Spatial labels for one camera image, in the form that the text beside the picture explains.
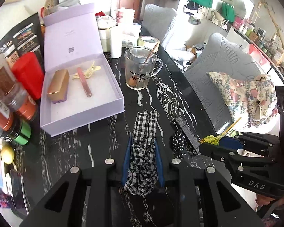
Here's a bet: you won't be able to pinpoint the lilac gift box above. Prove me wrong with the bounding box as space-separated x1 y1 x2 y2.
40 4 125 137

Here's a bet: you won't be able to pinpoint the pink nail file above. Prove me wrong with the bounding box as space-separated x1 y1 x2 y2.
77 67 92 97

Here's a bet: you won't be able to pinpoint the checkered fabric scrunchie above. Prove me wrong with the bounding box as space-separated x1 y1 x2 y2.
126 110 159 196

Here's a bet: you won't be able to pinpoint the green lidded jar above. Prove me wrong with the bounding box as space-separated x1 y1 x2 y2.
9 119 31 145

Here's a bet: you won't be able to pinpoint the gold rectangular box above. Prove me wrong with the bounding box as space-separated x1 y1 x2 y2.
47 69 70 104

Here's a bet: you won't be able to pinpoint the grey leaf chair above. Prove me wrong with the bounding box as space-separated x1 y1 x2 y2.
142 4 177 50
184 32 279 134

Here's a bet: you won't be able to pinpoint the white lidded jar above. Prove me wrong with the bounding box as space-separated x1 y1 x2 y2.
97 15 117 53

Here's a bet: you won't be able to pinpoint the red canister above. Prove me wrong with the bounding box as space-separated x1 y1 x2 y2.
12 52 44 100

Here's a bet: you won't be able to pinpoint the pink stacked bowls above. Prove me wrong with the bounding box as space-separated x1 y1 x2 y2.
116 7 136 27

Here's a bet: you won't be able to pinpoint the black coffee bag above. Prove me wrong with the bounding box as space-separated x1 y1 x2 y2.
0 13 44 68

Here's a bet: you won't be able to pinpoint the glass mug with stick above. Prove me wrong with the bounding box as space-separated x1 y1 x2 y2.
125 46 162 90

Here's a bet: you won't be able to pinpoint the cream plastic hair clip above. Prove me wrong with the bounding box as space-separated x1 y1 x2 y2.
82 61 101 79

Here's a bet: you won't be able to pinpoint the black polka dot clip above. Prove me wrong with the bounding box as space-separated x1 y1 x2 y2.
170 130 186 160

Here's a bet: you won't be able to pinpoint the brown spice jar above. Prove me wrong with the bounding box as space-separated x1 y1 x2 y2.
0 55 27 112

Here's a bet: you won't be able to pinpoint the floral cushion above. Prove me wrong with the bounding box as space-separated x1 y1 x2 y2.
207 72 279 133

